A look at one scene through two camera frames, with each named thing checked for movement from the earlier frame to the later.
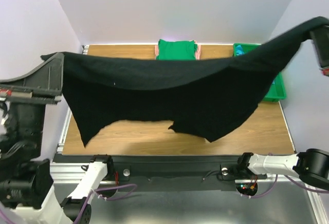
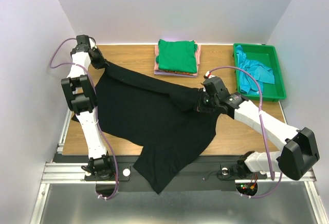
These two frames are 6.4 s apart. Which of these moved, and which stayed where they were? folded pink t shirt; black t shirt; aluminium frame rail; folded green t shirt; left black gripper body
Moved: left black gripper body; black t shirt
Stayed: aluminium frame rail; folded green t shirt; folded pink t shirt
